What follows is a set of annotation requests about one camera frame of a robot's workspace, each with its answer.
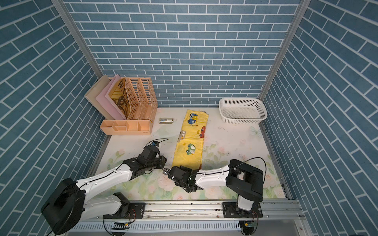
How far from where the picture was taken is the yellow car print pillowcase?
930 millimetres

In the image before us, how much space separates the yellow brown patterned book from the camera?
955 mm

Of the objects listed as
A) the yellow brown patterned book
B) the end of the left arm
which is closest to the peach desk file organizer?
the yellow brown patterned book

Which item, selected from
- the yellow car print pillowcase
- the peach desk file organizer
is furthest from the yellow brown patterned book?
the yellow car print pillowcase
